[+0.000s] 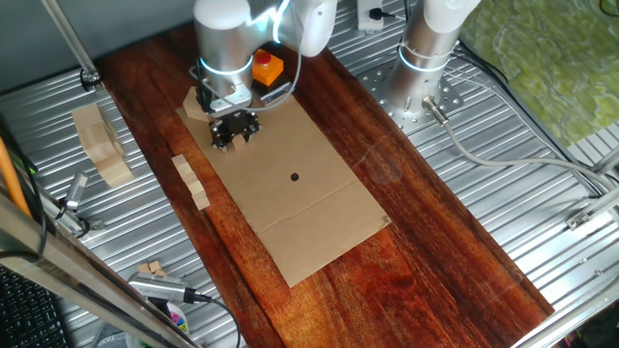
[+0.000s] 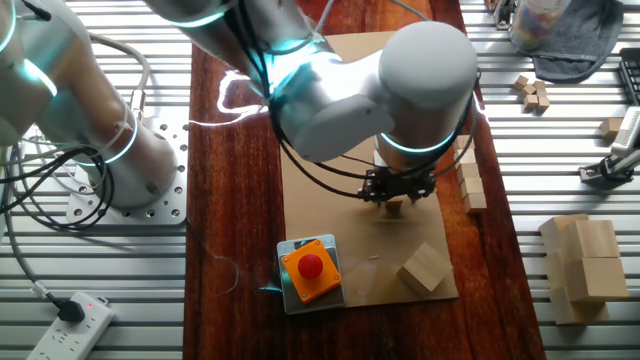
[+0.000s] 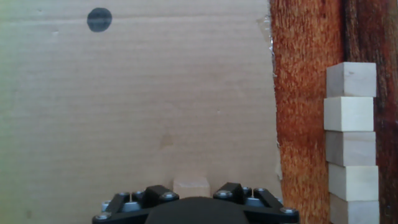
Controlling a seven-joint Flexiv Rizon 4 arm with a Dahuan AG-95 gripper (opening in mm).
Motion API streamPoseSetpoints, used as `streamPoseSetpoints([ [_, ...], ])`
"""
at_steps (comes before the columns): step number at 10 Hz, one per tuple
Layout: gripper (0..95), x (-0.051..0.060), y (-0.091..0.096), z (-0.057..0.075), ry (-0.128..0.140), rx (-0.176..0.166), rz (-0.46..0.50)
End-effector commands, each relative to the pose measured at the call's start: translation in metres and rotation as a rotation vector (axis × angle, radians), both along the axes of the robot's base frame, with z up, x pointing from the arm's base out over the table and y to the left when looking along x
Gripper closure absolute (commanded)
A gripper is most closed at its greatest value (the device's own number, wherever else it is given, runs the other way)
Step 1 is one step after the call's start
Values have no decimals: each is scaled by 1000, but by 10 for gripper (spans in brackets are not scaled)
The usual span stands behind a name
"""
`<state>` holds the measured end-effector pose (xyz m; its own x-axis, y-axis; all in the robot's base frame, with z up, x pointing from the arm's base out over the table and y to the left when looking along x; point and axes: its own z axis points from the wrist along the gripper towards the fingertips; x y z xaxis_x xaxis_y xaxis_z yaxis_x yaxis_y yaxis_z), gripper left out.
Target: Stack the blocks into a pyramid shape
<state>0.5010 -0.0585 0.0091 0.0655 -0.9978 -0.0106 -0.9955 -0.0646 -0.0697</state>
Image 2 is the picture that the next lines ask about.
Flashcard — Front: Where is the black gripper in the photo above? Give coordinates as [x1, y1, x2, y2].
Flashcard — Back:
[358, 168, 437, 205]

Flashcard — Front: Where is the brown cardboard sheet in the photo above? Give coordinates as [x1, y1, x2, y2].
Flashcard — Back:
[279, 30, 460, 309]

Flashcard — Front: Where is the large wooden cube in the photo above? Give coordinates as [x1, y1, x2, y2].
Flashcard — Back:
[569, 218, 621, 260]
[397, 241, 454, 297]
[562, 256, 630, 303]
[538, 213, 590, 254]

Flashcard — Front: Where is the orange emergency stop button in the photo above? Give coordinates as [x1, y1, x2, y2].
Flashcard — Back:
[279, 238, 344, 305]

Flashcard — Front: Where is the dark red wooden board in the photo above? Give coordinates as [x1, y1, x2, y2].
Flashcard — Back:
[182, 0, 547, 360]

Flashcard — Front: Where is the jar with colourful contents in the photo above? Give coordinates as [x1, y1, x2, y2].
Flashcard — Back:
[508, 0, 572, 51]

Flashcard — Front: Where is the medium wooden block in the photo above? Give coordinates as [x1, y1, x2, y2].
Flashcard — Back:
[599, 117, 625, 140]

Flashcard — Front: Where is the grey cloth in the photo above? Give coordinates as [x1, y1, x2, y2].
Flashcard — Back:
[519, 0, 626, 85]

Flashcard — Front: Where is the black keyboard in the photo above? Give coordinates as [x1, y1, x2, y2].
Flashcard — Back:
[618, 47, 640, 107]

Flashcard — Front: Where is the white power strip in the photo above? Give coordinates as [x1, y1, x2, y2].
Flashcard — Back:
[25, 292, 116, 360]

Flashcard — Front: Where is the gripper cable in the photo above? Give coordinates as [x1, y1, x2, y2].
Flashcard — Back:
[234, 0, 476, 201]

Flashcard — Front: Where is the metal camera mount arm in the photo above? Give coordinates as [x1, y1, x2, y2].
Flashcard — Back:
[578, 149, 640, 190]

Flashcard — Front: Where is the black camera clamp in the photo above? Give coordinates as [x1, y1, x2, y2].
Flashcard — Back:
[492, 0, 516, 30]

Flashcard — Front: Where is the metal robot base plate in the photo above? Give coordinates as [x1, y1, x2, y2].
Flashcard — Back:
[66, 118, 190, 226]

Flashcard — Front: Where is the silver depth camera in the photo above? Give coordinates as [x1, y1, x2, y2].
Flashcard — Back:
[610, 105, 640, 159]

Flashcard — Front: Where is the grey cable with metal connector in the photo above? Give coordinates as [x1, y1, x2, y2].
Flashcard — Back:
[87, 32, 152, 122]

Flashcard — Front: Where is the black cable bundle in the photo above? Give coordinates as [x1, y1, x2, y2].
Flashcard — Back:
[0, 143, 117, 232]

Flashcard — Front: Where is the black power plug with cable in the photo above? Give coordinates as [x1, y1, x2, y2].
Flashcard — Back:
[2, 199, 87, 324]

